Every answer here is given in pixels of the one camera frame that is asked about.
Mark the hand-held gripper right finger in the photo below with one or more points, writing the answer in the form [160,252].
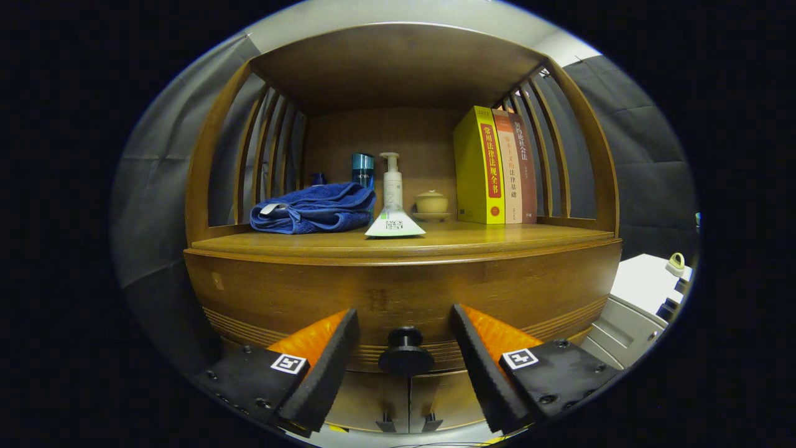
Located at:
[485,373]

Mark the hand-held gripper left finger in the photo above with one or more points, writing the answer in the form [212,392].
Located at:
[326,376]

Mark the wooden drawer with black knob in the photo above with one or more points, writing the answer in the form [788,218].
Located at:
[404,286]

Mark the white and green tube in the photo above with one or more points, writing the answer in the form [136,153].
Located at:
[395,225]

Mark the wooden cabinet door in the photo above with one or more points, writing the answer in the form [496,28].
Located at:
[360,398]
[448,398]

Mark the wooden countertop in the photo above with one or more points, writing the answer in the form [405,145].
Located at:
[497,236]

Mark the white drawer cabinet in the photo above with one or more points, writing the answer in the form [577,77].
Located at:
[640,280]

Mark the brown wooden cabinet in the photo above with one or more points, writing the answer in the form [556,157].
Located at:
[398,62]

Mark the blue folded towel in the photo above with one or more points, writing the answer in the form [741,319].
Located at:
[311,211]

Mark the yellow lidded teacup with saucer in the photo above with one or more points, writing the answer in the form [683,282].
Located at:
[431,203]

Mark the orange and white book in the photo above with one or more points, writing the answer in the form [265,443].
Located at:
[513,180]

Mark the black rectangular block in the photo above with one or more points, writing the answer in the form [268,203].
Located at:
[671,309]
[683,286]

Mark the small white blue-capped bottle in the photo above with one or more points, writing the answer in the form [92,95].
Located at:
[318,179]

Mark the brown book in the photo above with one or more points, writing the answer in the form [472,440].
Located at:
[528,180]

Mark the white pump bottle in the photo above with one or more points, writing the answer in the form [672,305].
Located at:
[392,186]

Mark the thick yellow book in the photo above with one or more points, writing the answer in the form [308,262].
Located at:
[476,168]

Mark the teal blue bottle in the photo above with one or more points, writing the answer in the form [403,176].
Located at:
[362,168]

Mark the pale green tape roll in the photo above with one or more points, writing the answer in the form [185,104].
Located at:
[675,269]

